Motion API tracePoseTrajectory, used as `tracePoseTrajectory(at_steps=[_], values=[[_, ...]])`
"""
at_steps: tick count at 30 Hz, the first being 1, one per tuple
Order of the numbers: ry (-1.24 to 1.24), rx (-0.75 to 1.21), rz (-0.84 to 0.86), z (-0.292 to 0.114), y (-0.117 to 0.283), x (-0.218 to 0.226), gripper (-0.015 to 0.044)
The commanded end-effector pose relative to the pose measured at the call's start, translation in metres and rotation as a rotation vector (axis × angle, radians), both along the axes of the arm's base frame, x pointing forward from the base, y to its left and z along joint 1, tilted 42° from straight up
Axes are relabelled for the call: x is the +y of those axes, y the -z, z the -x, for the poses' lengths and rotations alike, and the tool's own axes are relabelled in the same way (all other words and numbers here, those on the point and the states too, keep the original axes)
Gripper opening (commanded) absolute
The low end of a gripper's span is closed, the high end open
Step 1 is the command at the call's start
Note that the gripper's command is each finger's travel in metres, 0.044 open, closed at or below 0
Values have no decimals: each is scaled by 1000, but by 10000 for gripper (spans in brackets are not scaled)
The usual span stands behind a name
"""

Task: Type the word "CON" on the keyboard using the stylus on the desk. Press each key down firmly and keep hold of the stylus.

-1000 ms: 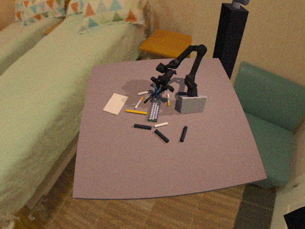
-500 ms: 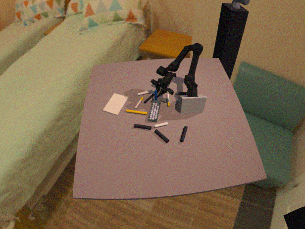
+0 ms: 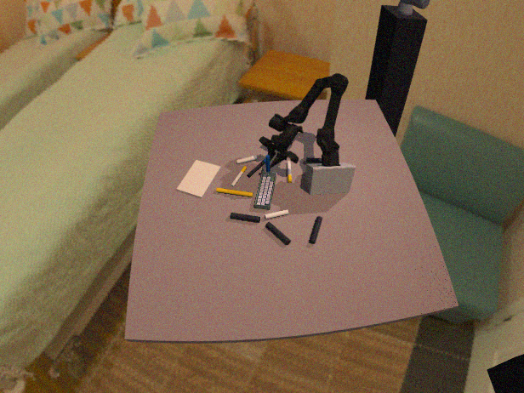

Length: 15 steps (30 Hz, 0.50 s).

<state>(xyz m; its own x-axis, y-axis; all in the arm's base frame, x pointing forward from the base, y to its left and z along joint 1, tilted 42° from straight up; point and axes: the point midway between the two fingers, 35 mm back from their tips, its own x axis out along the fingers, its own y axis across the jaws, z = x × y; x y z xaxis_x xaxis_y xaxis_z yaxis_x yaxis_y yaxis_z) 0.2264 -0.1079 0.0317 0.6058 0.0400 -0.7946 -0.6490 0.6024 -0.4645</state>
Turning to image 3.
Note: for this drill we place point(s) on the beige rectangular sheet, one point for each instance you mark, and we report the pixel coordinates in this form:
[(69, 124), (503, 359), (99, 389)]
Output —
[(199, 178)]

